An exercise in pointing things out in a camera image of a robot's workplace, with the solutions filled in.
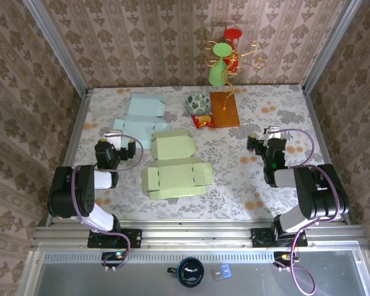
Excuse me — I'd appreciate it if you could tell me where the aluminium side rail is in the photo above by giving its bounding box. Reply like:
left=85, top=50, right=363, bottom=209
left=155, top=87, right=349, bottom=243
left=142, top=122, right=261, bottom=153
left=301, top=86, right=352, bottom=224
left=45, top=89, right=92, bottom=228

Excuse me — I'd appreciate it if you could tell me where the green paper box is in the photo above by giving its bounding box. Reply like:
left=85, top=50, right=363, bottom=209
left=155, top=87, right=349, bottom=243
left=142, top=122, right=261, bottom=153
left=141, top=129, right=213, bottom=201

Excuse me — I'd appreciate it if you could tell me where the light blue paper box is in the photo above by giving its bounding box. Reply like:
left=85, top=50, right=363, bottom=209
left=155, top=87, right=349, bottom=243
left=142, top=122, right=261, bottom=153
left=110, top=93, right=173, bottom=150

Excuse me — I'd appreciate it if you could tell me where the floral table cover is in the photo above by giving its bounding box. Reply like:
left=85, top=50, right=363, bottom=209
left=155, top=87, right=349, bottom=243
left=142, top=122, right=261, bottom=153
left=60, top=84, right=343, bottom=221

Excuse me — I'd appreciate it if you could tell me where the red plastic goblet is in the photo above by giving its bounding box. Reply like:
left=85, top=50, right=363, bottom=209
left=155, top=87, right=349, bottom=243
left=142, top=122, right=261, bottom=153
left=223, top=28, right=244, bottom=73

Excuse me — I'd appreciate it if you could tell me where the small black connector box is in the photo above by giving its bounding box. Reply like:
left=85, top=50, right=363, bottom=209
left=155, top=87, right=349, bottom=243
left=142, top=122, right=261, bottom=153
left=101, top=251, right=127, bottom=263
left=273, top=252, right=300, bottom=263

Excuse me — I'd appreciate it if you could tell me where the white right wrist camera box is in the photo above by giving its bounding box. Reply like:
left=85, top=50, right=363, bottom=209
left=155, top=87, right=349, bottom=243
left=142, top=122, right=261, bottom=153
left=263, top=125, right=283, bottom=146

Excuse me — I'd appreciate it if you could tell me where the aluminium frame post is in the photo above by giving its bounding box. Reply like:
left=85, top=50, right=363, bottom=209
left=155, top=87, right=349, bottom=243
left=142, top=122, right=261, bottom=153
left=21, top=0, right=90, bottom=96
left=300, top=0, right=363, bottom=93

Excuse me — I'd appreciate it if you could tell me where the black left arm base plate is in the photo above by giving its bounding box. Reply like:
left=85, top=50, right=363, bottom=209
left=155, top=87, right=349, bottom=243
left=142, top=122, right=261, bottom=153
left=86, top=228, right=142, bottom=249

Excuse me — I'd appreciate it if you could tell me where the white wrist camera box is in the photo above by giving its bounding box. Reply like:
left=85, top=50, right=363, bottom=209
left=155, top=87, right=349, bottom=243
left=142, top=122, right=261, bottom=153
left=104, top=130, right=124, bottom=152
left=263, top=125, right=283, bottom=146

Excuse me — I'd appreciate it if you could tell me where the gold wire stand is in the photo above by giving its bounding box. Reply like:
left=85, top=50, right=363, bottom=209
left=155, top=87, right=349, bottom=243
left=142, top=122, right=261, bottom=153
left=203, top=39, right=266, bottom=112

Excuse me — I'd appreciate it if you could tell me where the red snack packet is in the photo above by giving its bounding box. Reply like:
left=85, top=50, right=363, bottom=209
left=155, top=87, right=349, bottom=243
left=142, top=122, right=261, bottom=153
left=192, top=113, right=215, bottom=129

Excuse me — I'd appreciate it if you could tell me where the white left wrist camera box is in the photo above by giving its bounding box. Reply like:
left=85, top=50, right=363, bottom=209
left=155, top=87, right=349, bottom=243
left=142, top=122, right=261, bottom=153
left=104, top=130, right=124, bottom=152

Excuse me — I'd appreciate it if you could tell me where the dark blue mug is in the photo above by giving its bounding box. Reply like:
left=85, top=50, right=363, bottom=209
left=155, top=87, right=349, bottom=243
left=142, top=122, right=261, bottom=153
left=167, top=257, right=205, bottom=288

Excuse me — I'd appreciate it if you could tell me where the green plastic goblet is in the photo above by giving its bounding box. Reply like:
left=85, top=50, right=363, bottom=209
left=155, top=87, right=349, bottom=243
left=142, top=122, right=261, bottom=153
left=208, top=43, right=232, bottom=87

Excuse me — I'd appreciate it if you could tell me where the leaf pattern bowl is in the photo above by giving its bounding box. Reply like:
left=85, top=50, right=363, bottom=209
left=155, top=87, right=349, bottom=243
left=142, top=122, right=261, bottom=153
left=184, top=93, right=211, bottom=115

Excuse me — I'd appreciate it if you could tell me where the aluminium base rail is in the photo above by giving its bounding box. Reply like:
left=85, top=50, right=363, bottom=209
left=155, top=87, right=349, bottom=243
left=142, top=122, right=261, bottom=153
left=30, top=224, right=370, bottom=250

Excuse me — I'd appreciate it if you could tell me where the brown wooden board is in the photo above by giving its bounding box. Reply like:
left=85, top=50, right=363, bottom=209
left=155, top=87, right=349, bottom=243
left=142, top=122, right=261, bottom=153
left=210, top=91, right=241, bottom=128

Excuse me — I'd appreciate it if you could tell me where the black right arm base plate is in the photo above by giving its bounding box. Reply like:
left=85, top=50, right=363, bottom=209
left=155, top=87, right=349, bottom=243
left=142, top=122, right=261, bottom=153
left=251, top=228, right=308, bottom=248

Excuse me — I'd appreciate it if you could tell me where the grey metal tray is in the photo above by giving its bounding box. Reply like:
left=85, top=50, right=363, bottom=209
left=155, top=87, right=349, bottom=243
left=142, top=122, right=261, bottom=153
left=18, top=249, right=370, bottom=296

